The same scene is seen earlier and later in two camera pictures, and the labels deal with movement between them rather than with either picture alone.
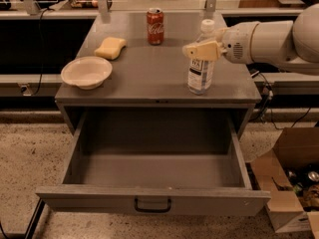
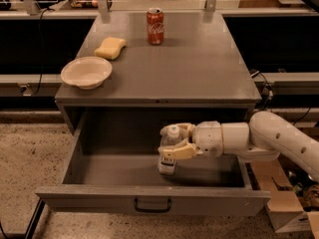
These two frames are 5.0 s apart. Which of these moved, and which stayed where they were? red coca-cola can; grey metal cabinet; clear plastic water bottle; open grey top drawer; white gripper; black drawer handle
Moved: clear plastic water bottle; white gripper
Stayed: grey metal cabinet; black drawer handle; open grey top drawer; red coca-cola can
